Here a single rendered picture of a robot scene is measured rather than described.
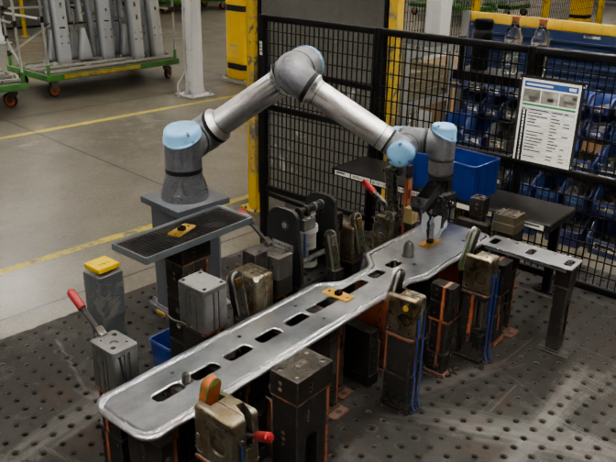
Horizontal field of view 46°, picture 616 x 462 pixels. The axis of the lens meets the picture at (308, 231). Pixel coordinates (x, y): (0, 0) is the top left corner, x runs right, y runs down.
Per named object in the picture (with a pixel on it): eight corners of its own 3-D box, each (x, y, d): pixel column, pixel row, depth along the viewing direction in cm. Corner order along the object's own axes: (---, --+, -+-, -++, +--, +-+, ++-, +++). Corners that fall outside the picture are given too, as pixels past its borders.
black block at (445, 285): (445, 385, 206) (456, 294, 195) (414, 370, 213) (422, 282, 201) (459, 373, 212) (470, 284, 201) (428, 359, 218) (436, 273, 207)
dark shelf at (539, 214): (548, 234, 233) (550, 225, 232) (330, 174, 286) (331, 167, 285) (574, 215, 249) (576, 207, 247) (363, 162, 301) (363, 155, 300)
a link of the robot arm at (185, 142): (157, 170, 223) (154, 127, 218) (176, 158, 235) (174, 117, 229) (192, 174, 220) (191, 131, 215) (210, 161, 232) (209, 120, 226)
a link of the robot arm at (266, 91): (166, 136, 231) (299, 41, 208) (186, 125, 244) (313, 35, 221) (188, 167, 233) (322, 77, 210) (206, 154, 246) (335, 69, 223)
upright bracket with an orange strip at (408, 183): (399, 302, 251) (409, 166, 232) (395, 302, 252) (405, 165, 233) (403, 300, 253) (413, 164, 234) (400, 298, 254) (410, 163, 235)
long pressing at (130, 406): (156, 453, 134) (155, 446, 134) (85, 404, 148) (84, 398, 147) (494, 237, 233) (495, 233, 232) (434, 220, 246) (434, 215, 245)
